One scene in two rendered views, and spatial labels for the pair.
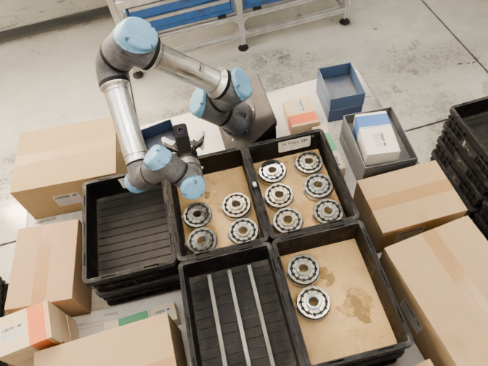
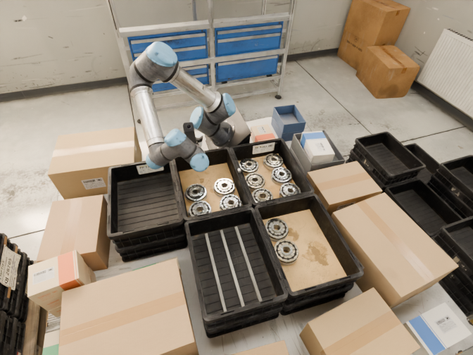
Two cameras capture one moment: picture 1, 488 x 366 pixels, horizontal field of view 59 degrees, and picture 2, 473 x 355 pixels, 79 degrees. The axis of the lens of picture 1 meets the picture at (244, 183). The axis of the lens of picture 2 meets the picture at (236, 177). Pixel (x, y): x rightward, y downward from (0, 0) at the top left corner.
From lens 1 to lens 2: 0.32 m
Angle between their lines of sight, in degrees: 11
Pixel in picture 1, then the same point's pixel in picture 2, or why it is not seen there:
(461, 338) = (394, 270)
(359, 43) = not seen: hidden behind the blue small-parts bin
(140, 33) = (165, 53)
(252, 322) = (241, 267)
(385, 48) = (304, 113)
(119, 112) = (145, 108)
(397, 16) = (310, 96)
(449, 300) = (381, 245)
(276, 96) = not seen: hidden behind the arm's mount
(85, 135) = (110, 138)
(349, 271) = (308, 231)
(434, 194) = (360, 181)
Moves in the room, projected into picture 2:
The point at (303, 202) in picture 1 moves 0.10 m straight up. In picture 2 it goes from (272, 186) to (274, 172)
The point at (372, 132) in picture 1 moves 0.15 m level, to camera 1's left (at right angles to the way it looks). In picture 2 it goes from (314, 142) to (288, 145)
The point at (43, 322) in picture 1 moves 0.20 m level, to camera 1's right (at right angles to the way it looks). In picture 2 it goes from (72, 266) to (129, 257)
